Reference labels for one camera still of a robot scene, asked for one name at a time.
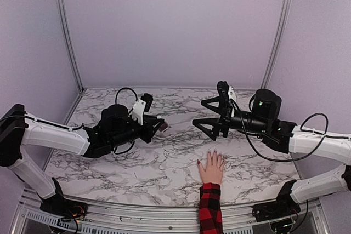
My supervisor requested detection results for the curved aluminium front rail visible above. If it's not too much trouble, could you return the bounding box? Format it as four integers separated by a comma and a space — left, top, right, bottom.
10, 190, 330, 234

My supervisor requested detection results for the red black plaid sleeve forearm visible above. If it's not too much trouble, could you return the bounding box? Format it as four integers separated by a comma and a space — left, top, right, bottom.
199, 183, 223, 234

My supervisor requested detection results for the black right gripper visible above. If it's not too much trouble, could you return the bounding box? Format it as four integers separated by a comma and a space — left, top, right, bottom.
193, 95, 269, 141

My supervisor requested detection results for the right aluminium corner post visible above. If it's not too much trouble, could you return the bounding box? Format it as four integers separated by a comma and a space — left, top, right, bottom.
260, 0, 292, 89

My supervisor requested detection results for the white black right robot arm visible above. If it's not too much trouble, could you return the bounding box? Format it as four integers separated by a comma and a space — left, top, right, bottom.
193, 87, 350, 216

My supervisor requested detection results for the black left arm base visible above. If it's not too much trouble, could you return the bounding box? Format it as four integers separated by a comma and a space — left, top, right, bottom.
40, 178, 88, 233

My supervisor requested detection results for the bare human hand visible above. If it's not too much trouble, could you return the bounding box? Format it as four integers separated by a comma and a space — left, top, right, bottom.
196, 150, 225, 185

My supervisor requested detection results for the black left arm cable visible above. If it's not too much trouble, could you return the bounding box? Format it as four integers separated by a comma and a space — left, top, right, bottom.
0, 87, 139, 155

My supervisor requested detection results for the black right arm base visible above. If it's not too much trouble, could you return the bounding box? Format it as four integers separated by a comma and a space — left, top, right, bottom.
252, 180, 301, 233

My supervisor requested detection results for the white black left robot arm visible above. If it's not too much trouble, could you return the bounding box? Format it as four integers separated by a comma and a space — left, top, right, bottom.
1, 104, 168, 215

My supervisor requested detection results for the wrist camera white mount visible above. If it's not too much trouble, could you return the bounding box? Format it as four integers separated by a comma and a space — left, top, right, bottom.
217, 81, 236, 118
130, 93, 153, 125

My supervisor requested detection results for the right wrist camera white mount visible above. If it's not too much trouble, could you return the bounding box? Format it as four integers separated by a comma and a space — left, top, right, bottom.
217, 81, 236, 118

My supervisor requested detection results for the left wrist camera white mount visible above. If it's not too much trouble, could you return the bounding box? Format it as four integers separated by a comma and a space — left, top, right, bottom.
130, 93, 153, 125

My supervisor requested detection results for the left aluminium corner post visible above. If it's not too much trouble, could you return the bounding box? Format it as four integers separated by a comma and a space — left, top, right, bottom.
56, 0, 84, 93

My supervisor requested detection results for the aluminium corner post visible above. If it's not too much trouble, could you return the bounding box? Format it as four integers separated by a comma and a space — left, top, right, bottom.
56, 0, 84, 93
260, 0, 292, 89

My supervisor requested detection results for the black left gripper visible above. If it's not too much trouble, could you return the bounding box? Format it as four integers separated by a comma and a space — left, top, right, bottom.
110, 115, 163, 149

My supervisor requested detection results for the red nail polish bottle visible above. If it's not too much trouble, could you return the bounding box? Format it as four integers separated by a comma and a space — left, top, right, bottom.
158, 122, 169, 132

